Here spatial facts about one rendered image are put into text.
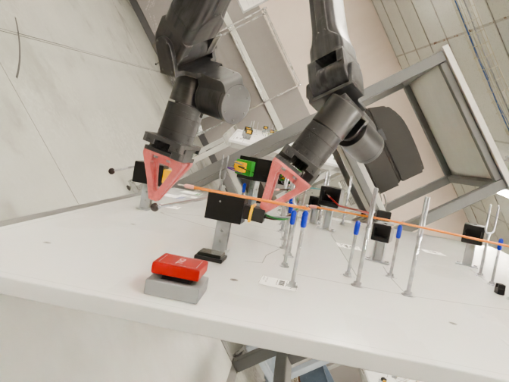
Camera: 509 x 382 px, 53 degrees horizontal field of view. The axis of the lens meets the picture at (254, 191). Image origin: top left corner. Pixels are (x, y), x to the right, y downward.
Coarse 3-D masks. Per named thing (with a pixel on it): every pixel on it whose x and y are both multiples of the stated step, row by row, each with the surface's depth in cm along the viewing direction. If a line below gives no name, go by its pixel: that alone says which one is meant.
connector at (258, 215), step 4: (248, 204) 80; (244, 208) 77; (248, 208) 77; (256, 208) 77; (260, 208) 77; (244, 212) 77; (248, 212) 77; (252, 212) 77; (256, 212) 77; (260, 212) 77; (264, 212) 77; (244, 216) 77; (252, 216) 77; (256, 216) 77; (260, 216) 77; (264, 216) 77; (252, 220) 77; (256, 220) 77; (260, 220) 77
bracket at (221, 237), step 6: (222, 222) 78; (216, 228) 78; (222, 228) 78; (228, 228) 78; (216, 234) 78; (222, 234) 78; (228, 234) 80; (216, 240) 78; (222, 240) 78; (228, 240) 80; (216, 246) 79; (222, 246) 78
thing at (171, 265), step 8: (168, 256) 55; (176, 256) 56; (152, 264) 52; (160, 264) 52; (168, 264) 52; (176, 264) 53; (184, 264) 53; (192, 264) 54; (200, 264) 55; (152, 272) 52; (160, 272) 52; (168, 272) 52; (176, 272) 52; (184, 272) 52; (192, 272) 52; (200, 272) 52; (176, 280) 53; (184, 280) 53; (192, 280) 52
